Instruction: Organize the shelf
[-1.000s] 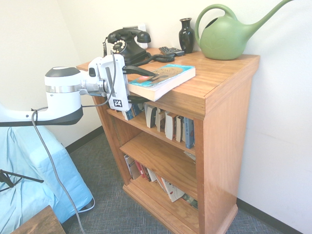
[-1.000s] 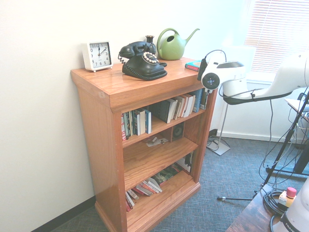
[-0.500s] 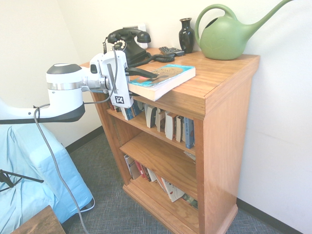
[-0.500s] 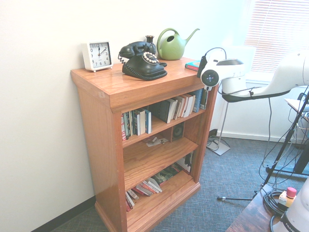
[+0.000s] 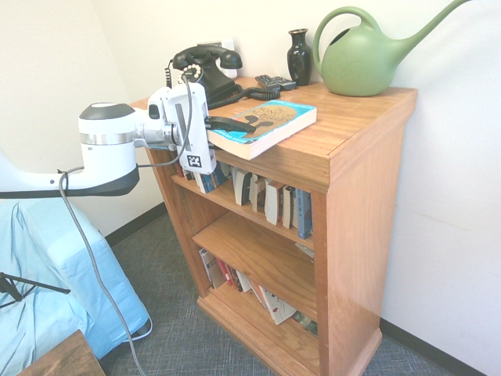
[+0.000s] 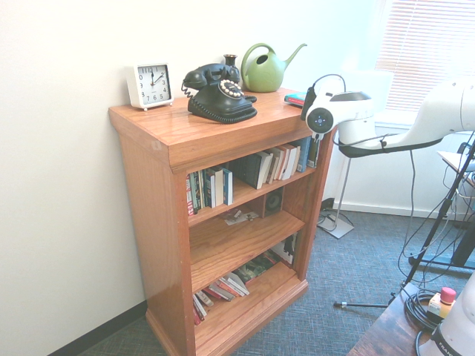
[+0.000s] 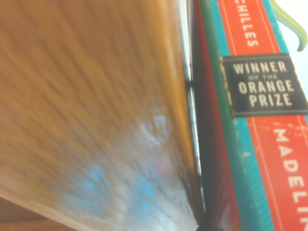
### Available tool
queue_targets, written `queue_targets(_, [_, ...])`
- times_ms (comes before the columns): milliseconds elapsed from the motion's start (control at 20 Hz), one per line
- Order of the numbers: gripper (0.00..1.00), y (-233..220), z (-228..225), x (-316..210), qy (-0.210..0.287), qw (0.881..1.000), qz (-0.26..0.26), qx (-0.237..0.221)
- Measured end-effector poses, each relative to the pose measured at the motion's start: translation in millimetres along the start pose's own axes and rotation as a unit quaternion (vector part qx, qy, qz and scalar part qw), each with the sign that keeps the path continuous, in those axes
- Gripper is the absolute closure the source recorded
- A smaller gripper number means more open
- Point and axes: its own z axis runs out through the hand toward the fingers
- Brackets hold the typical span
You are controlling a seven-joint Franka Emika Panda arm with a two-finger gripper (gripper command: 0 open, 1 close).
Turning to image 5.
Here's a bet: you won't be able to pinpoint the white book red figures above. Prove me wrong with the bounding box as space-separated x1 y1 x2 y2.
258 285 297 327

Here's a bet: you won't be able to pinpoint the cream cover paperback book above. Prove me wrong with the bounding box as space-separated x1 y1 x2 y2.
249 174 269 214

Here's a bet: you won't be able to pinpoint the black remote control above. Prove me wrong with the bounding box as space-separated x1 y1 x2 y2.
254 74 283 89
270 76 297 92

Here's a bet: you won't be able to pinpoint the black cover paperback book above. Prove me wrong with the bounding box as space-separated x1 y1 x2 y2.
231 167 254 207

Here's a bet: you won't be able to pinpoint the large grey white book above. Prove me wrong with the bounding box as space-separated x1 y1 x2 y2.
198 248 226 290

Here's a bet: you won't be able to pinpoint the white cord loop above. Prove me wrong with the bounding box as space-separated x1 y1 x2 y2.
131 315 153 342

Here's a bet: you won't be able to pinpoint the plain white book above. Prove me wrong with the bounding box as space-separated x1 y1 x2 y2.
236 269 254 295

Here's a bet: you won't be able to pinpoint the dark grey robot cable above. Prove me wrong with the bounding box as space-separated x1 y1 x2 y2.
57 80 196 376

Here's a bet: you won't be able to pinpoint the bright red book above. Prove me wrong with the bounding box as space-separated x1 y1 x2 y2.
214 258 236 290

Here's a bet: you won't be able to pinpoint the green plastic watering can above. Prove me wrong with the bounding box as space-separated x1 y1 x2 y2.
312 0 474 97

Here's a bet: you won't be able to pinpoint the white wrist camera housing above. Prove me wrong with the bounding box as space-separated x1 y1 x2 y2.
147 89 173 123

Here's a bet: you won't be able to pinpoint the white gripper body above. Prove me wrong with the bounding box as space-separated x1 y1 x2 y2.
168 82 218 175

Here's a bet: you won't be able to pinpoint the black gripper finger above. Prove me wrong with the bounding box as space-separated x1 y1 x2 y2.
205 115 258 134

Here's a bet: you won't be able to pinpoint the light blue cloth cover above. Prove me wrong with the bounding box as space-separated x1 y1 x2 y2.
0 199 152 376

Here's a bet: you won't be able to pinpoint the white wall plate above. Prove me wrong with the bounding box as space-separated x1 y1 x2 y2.
195 37 238 79

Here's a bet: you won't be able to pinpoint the black tripod stand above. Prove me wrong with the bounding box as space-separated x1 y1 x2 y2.
0 272 72 303

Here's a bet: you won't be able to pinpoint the brown cover paperback book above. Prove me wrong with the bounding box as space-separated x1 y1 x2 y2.
264 179 285 226

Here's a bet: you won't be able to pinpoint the wooden bookshelf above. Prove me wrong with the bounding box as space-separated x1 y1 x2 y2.
128 76 419 376

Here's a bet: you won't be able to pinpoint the black rotary telephone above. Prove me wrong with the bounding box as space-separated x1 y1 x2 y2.
171 45 244 107
164 58 281 109

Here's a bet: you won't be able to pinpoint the dark patterned book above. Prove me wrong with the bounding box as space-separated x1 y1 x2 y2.
291 311 319 338

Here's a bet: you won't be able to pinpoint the blue cover paperback book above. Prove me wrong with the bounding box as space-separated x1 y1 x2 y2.
194 162 230 195

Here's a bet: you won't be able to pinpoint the black glossy vase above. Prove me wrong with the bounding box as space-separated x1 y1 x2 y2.
287 28 312 87

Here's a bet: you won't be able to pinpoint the black spine paperback book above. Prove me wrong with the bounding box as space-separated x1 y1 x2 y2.
280 186 297 231

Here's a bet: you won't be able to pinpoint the blue hardcover book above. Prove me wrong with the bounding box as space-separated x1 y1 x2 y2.
295 189 314 240

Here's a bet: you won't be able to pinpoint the thin leaning paperback book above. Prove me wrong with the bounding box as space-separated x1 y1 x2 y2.
250 280 268 310

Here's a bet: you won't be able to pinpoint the dark red book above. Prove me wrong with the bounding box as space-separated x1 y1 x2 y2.
229 266 244 293

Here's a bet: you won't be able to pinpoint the dark wooden table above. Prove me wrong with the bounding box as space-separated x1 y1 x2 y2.
15 328 106 376

